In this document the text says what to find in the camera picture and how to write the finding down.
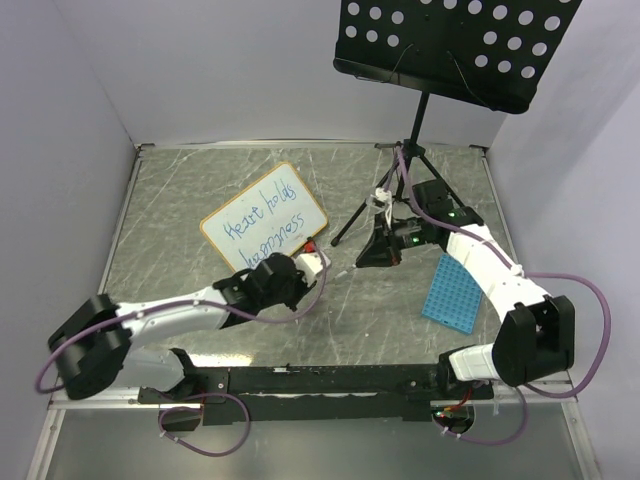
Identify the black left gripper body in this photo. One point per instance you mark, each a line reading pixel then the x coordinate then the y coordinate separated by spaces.
pixel 296 287

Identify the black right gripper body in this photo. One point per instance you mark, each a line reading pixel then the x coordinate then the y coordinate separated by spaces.
pixel 409 233

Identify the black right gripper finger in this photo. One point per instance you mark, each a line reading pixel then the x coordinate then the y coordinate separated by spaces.
pixel 378 246
pixel 378 258

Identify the yellow framed whiteboard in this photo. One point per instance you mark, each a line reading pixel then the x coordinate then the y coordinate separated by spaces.
pixel 275 214

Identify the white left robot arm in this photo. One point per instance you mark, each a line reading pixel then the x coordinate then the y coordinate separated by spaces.
pixel 103 343

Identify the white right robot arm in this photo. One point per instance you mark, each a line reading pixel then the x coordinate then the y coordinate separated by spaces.
pixel 537 333

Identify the blue studded building plate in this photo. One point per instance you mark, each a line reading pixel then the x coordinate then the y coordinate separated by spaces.
pixel 454 297

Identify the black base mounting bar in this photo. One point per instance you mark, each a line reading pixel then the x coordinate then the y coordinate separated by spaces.
pixel 289 393

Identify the black music stand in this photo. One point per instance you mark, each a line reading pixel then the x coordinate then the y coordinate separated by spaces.
pixel 487 53

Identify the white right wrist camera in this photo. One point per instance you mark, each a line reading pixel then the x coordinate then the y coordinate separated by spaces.
pixel 381 203

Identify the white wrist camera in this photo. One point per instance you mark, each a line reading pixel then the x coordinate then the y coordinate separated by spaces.
pixel 381 203
pixel 312 262

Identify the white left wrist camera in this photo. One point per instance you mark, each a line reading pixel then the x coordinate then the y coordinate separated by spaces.
pixel 312 262

